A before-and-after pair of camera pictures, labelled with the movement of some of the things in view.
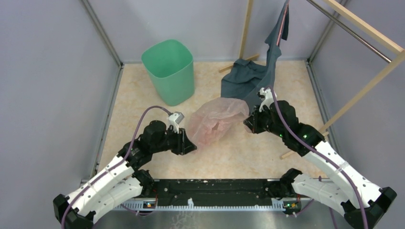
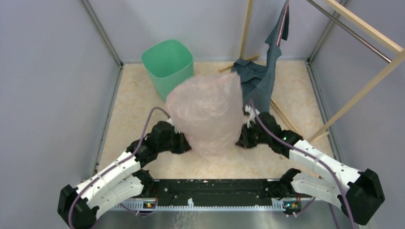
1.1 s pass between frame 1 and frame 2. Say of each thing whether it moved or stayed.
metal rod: stayed
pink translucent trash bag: moved
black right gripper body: moved
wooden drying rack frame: stayed
